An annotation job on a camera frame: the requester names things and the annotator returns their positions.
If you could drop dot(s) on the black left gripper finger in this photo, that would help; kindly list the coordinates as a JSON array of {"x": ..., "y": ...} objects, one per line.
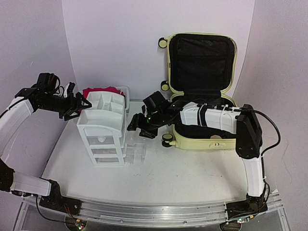
[
  {"x": 72, "y": 115},
  {"x": 82, "y": 102}
]

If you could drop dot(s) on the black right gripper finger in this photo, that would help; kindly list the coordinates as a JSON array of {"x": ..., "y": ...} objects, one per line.
[
  {"x": 149, "y": 134},
  {"x": 135, "y": 122}
]

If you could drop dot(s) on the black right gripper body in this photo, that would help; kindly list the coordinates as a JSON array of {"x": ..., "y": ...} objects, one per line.
[{"x": 151, "y": 124}]

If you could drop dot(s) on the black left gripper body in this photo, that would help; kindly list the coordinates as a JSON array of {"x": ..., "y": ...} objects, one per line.
[{"x": 61, "y": 106}]

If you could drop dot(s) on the magenta pink garment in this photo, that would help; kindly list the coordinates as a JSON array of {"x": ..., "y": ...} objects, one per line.
[{"x": 94, "y": 94}]

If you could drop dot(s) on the white plastic drawer organizer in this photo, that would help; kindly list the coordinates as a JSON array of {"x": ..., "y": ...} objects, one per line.
[{"x": 109, "y": 119}]

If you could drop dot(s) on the pale yellow hard-shell suitcase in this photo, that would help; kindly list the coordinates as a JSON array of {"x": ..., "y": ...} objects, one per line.
[{"x": 200, "y": 67}]

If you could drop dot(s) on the translucent white bottle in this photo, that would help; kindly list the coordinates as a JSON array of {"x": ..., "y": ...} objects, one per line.
[{"x": 101, "y": 139}]

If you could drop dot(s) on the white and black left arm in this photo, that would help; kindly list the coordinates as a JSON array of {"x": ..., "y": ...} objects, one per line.
[{"x": 26, "y": 102}]

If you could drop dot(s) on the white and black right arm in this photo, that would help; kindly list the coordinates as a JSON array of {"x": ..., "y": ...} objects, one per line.
[{"x": 208, "y": 125}]

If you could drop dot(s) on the beige hexagonal compact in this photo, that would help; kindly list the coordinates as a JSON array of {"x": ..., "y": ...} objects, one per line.
[{"x": 215, "y": 137}]

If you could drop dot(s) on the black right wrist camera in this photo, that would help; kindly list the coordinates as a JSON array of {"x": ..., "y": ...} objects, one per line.
[{"x": 155, "y": 99}]

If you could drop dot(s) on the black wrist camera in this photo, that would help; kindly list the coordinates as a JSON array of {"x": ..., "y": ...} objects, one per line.
[
  {"x": 49, "y": 83},
  {"x": 155, "y": 99}
]

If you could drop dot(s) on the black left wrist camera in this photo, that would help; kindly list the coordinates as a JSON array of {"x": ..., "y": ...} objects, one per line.
[{"x": 49, "y": 83}]

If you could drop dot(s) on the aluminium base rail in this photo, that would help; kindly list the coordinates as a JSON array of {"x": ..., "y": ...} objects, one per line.
[{"x": 164, "y": 216}]

